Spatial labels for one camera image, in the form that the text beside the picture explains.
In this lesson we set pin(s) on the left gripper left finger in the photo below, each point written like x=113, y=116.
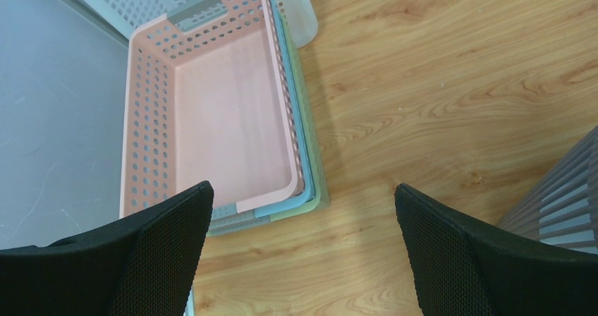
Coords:
x=142, y=264

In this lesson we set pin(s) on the blue perforated basket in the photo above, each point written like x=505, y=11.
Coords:
x=305, y=193

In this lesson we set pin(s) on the pink perforated basket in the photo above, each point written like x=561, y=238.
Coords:
x=207, y=100

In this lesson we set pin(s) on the grey slatted waste bin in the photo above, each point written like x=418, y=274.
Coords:
x=561, y=210

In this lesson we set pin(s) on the green perforated basket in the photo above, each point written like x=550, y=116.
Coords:
x=309, y=151

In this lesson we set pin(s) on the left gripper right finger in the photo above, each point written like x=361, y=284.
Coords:
x=464, y=266

